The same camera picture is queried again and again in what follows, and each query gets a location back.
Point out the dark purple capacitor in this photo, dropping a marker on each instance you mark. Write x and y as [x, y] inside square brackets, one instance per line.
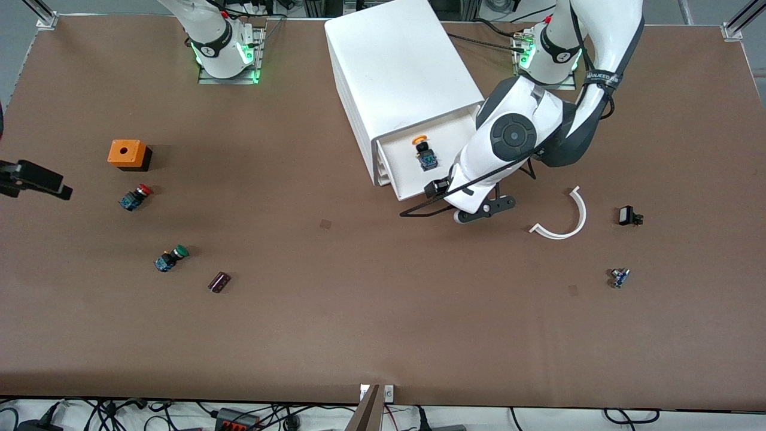
[219, 282]

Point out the black orange power strip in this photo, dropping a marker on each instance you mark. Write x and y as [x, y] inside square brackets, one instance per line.
[236, 421]

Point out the red push button switch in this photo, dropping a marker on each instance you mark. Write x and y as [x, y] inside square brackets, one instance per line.
[133, 199]

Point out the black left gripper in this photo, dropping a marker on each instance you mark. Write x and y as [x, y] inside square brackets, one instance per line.
[437, 188]

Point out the black plug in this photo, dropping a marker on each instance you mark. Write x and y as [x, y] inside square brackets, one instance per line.
[423, 419]

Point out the white curved plastic strip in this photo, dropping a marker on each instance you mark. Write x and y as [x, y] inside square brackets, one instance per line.
[581, 215]

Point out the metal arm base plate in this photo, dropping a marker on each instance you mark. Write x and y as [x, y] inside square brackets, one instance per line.
[230, 80]
[544, 86]

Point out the black power adapter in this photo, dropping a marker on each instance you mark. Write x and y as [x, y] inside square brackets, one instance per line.
[39, 425]

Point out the yellow push button switch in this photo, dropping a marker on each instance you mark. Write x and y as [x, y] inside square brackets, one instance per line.
[426, 158]

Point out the green push button switch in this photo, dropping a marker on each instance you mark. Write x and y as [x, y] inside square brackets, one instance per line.
[167, 260]

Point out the small blue electronic component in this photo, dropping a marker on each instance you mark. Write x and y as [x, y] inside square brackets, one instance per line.
[619, 278]

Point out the small black electronic component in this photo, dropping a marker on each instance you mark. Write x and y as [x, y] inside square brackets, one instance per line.
[626, 215]

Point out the aluminium frame corner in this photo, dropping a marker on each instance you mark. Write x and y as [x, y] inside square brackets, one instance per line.
[731, 30]
[46, 23]

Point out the wooden post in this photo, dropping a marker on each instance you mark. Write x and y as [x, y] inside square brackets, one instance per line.
[366, 413]

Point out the orange box with hole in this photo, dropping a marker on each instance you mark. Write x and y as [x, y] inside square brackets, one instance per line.
[122, 152]

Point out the white metal bracket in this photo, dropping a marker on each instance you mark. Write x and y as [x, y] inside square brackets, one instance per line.
[389, 393]

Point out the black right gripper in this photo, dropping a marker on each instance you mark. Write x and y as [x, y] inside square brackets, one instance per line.
[37, 178]

